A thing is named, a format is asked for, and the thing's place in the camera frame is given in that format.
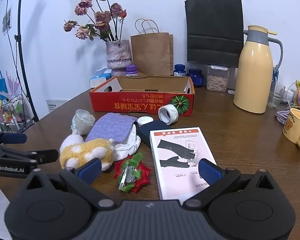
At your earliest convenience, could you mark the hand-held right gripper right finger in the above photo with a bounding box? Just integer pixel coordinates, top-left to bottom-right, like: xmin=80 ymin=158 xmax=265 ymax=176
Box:
xmin=182 ymin=158 xmax=275 ymax=209

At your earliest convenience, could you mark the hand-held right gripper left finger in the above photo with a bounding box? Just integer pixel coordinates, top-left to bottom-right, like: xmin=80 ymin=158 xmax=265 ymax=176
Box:
xmin=24 ymin=158 xmax=118 ymax=210

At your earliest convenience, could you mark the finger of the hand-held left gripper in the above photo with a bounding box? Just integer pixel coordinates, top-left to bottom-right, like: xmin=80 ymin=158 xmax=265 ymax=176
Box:
xmin=0 ymin=133 xmax=27 ymax=145
xmin=5 ymin=149 xmax=59 ymax=165

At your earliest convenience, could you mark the yellow and white plush toy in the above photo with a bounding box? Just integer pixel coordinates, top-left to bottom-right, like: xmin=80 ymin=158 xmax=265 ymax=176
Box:
xmin=59 ymin=129 xmax=115 ymax=172

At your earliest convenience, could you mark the purple burlap drawstring pouch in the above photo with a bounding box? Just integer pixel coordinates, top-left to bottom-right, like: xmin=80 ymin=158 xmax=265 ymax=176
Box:
xmin=85 ymin=113 xmax=138 ymax=150

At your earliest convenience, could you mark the white printed carton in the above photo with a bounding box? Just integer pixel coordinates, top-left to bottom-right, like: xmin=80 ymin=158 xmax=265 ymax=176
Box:
xmin=149 ymin=127 xmax=218 ymax=201

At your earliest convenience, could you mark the white cloth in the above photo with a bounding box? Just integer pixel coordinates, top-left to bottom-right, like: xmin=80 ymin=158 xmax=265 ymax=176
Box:
xmin=114 ymin=124 xmax=142 ymax=161

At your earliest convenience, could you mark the red fabric flower clip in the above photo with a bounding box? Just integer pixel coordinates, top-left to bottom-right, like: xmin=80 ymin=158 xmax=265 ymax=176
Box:
xmin=114 ymin=152 xmax=152 ymax=193

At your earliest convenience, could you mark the clear plastic bag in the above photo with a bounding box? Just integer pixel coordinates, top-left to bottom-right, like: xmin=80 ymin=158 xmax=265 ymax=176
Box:
xmin=71 ymin=109 xmax=95 ymax=134

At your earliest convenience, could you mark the navy zip pouch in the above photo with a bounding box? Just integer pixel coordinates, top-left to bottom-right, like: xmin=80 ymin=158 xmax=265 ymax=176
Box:
xmin=137 ymin=120 xmax=165 ymax=148

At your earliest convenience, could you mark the white bottle cap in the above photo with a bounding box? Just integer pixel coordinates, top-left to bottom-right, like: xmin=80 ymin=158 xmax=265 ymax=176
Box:
xmin=137 ymin=116 xmax=154 ymax=127

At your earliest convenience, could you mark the red cardboard box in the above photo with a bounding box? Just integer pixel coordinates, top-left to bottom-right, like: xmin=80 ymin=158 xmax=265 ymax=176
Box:
xmin=89 ymin=75 xmax=195 ymax=117

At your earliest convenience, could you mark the glass cup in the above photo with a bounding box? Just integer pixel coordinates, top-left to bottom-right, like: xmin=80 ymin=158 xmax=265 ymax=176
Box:
xmin=267 ymin=82 xmax=286 ymax=109

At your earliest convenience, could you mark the blue bag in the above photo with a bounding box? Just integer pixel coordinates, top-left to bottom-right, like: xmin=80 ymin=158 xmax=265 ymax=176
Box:
xmin=0 ymin=69 xmax=9 ymax=95

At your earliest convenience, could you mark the clear tape roll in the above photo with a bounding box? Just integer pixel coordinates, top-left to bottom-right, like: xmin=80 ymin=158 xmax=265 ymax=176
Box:
xmin=158 ymin=104 xmax=179 ymax=125

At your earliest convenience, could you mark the clear container of seeds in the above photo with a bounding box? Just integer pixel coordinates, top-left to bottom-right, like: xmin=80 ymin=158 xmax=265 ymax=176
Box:
xmin=205 ymin=64 xmax=230 ymax=92

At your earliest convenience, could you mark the blue tissue box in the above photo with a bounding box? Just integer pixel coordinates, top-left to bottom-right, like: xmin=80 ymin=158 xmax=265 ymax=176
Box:
xmin=89 ymin=68 xmax=112 ymax=88

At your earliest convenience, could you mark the dark blue jar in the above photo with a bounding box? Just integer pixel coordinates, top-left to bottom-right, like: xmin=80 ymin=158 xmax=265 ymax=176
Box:
xmin=187 ymin=68 xmax=204 ymax=88

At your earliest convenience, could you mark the yellow bear mug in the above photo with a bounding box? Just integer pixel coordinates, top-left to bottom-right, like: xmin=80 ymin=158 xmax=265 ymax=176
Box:
xmin=282 ymin=108 xmax=300 ymax=150

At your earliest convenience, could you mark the yellow thermos jug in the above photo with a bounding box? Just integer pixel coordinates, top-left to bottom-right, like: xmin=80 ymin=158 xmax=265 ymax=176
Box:
xmin=233 ymin=25 xmax=283 ymax=114

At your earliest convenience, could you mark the white bottle with blue cap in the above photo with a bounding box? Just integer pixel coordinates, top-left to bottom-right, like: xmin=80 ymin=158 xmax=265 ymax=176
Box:
xmin=173 ymin=64 xmax=186 ymax=77

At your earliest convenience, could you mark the purple lid bottle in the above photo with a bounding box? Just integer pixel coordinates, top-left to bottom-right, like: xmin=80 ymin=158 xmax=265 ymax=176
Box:
xmin=125 ymin=64 xmax=139 ymax=77

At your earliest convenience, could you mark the pink fuzzy vase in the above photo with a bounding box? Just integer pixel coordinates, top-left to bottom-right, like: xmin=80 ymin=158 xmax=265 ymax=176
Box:
xmin=105 ymin=39 xmax=133 ymax=70

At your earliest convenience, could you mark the brown paper bag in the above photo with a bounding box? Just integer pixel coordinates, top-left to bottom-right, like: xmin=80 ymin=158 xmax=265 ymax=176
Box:
xmin=130 ymin=19 xmax=174 ymax=77

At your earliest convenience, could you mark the black paper bag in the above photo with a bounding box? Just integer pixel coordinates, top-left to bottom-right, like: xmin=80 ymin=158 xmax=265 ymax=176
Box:
xmin=185 ymin=0 xmax=245 ymax=68

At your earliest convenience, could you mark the dried rose bouquet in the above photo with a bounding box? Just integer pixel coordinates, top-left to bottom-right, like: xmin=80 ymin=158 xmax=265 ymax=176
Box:
xmin=63 ymin=0 xmax=127 ymax=42

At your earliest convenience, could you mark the wire rack with clutter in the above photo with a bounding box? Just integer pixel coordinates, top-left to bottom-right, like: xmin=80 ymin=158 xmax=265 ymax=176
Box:
xmin=0 ymin=94 xmax=28 ymax=133

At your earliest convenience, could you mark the purple cable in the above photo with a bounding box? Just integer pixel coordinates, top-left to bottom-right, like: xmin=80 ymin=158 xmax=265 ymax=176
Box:
xmin=276 ymin=110 xmax=294 ymax=125

